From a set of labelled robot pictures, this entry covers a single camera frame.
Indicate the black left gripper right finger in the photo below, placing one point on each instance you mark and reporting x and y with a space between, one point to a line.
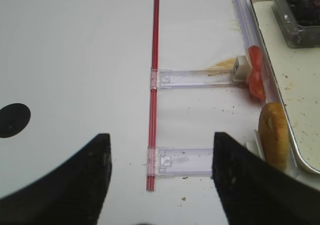
252 192

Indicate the metal serving tray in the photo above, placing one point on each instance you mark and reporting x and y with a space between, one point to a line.
297 75

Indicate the clear left long rail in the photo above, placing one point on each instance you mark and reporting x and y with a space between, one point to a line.
251 37

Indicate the clear upper left crossbar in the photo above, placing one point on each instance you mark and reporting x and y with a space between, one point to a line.
196 78

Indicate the left bun half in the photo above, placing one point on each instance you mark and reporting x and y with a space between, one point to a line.
274 135

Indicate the shredded purple cabbage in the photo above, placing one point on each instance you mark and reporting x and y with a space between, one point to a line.
306 12

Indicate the red left guide rail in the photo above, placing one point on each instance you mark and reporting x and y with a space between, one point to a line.
153 106

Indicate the left tomato slices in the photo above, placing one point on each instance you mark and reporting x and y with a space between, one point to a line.
255 81

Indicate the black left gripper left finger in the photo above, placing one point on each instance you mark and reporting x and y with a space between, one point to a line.
72 194

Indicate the white plastic holder block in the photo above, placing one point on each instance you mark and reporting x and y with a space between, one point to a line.
241 70

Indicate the clear plastic salad container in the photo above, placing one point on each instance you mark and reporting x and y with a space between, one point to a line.
295 35

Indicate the clear lower left crossbar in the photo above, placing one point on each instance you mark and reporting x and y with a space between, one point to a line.
179 162

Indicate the clear crossbar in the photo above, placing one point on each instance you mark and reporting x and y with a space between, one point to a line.
179 162
196 78

